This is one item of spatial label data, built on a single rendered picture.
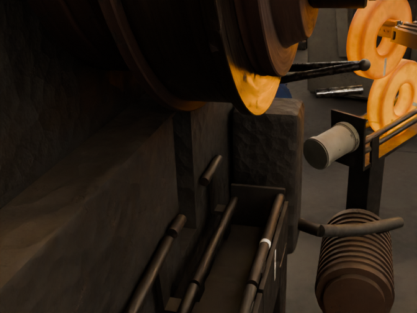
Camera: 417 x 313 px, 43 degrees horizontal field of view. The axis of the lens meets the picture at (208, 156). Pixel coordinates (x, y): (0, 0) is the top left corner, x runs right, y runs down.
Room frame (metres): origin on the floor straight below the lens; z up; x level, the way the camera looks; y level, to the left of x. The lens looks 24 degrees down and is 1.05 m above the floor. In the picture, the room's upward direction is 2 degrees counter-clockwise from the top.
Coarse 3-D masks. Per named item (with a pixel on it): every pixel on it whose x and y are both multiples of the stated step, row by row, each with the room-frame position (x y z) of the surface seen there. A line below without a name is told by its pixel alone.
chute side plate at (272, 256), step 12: (288, 204) 0.62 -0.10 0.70; (288, 216) 0.62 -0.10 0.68; (276, 228) 0.56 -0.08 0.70; (276, 240) 0.53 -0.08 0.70; (276, 252) 0.53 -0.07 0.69; (276, 264) 0.53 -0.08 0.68; (264, 276) 0.46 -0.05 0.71; (276, 276) 0.53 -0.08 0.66; (264, 288) 0.45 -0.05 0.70; (276, 288) 0.53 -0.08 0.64; (264, 300) 0.45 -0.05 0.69; (264, 312) 0.45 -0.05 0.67
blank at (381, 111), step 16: (400, 64) 0.99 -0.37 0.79; (416, 64) 1.02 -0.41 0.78; (384, 80) 0.97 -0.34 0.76; (400, 80) 0.99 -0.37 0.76; (416, 80) 1.03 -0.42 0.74; (384, 96) 0.96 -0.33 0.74; (400, 96) 1.04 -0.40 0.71; (416, 96) 1.03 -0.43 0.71; (368, 112) 0.98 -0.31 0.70; (384, 112) 0.96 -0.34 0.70; (400, 112) 1.01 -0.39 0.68
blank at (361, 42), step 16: (368, 0) 0.95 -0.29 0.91; (384, 0) 0.94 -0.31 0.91; (400, 0) 0.97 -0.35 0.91; (368, 16) 0.92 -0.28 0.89; (384, 16) 0.94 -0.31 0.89; (400, 16) 0.97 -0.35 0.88; (352, 32) 0.93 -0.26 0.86; (368, 32) 0.92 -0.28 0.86; (352, 48) 0.92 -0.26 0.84; (368, 48) 0.92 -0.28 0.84; (384, 48) 0.98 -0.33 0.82; (400, 48) 0.99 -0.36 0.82; (384, 64) 0.96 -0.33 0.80
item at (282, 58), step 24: (240, 0) 0.36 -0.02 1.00; (264, 0) 0.37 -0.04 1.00; (288, 0) 0.39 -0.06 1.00; (240, 24) 0.37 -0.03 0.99; (264, 24) 0.37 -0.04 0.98; (288, 24) 0.41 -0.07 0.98; (312, 24) 0.50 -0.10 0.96; (264, 48) 0.39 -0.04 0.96; (288, 48) 0.49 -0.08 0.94; (264, 72) 0.43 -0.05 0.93
